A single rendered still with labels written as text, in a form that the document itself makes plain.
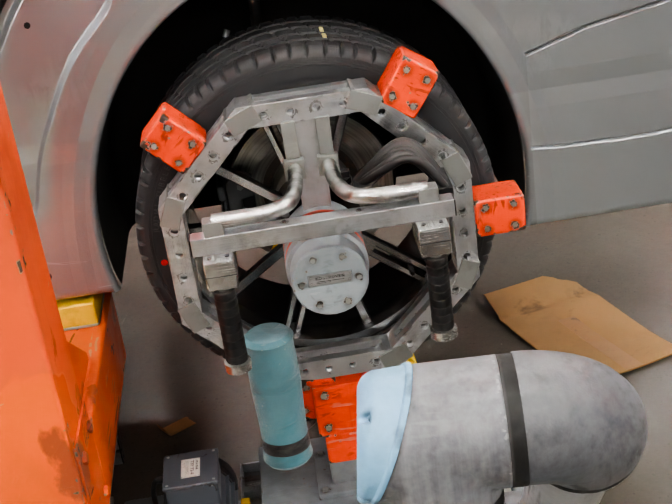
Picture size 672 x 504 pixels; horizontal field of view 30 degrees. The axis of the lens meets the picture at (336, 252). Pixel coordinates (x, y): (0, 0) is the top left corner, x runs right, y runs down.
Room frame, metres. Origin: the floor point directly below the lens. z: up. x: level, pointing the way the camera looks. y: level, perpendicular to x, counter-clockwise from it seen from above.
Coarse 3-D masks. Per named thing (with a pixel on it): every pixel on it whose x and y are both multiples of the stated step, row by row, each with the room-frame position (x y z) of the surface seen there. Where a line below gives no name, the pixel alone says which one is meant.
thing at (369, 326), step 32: (256, 192) 2.09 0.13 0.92; (192, 224) 2.10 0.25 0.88; (384, 256) 2.10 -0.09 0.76; (416, 256) 2.19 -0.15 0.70; (448, 256) 2.08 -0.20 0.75; (256, 288) 2.24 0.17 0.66; (288, 288) 2.28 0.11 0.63; (384, 288) 2.19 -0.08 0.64; (416, 288) 2.10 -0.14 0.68; (256, 320) 2.09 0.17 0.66; (288, 320) 2.09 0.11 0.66; (320, 320) 2.15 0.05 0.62; (352, 320) 2.12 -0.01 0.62; (384, 320) 2.08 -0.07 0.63
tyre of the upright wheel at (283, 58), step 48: (240, 48) 2.17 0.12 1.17; (288, 48) 2.10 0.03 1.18; (336, 48) 2.08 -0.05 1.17; (384, 48) 2.14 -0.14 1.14; (192, 96) 2.07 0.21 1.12; (432, 96) 2.08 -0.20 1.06; (480, 144) 2.08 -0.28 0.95; (144, 192) 2.06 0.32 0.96; (144, 240) 2.06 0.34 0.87; (480, 240) 2.08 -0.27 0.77; (192, 336) 2.07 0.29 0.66
